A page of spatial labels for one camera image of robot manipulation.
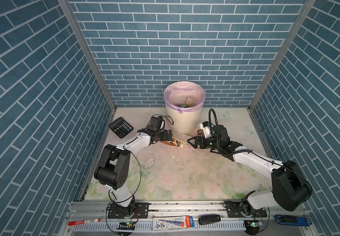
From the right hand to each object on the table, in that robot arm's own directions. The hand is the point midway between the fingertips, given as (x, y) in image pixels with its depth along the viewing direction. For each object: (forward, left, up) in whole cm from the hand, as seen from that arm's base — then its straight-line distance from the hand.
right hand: (191, 138), depth 84 cm
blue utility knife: (-34, -51, -12) cm, 62 cm away
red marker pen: (-43, +50, -13) cm, 67 cm away
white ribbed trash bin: (+12, +3, -1) cm, 13 cm away
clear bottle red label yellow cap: (+24, +3, +8) cm, 25 cm away
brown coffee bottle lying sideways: (+4, +11, -12) cm, 16 cm away
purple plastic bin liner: (+33, +12, +6) cm, 35 cm away
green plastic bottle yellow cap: (+26, +5, +1) cm, 27 cm away
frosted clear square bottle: (+10, +6, -12) cm, 17 cm away
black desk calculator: (+14, +51, -12) cm, 54 cm away
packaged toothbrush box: (-39, +2, -14) cm, 41 cm away
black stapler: (-37, -8, -11) cm, 39 cm away
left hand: (+7, +16, -6) cm, 18 cm away
